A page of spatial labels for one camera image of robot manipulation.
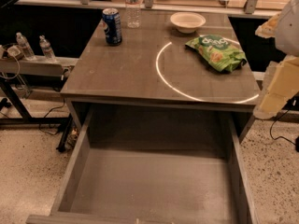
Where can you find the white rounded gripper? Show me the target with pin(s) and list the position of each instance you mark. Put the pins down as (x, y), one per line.
(289, 32)

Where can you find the green rice chip bag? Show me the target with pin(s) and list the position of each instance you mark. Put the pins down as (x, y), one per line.
(220, 53)

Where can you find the open grey top drawer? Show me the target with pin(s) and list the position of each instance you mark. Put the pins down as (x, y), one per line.
(150, 165)

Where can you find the white paper bowl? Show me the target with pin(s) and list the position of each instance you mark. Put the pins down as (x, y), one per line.
(187, 22)

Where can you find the grey cabinet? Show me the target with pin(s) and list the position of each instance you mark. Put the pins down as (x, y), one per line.
(152, 66)

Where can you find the clear plastic water bottle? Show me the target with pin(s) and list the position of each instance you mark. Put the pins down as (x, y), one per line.
(133, 12)

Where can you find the blue soda can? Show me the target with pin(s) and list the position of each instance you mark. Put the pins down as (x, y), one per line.
(112, 26)

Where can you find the small water bottle right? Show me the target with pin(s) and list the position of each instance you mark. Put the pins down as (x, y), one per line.
(47, 49)

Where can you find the small water bottle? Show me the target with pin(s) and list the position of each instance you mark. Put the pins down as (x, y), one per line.
(25, 47)
(47, 49)

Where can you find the grey side bench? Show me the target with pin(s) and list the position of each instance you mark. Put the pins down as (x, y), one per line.
(40, 71)

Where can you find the small water bottle left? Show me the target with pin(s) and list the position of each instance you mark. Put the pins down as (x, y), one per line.
(25, 47)

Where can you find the back shelf rail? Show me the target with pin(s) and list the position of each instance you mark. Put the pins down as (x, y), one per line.
(255, 8)

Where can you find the small device with cable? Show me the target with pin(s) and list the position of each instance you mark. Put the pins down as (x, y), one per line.
(10, 51)

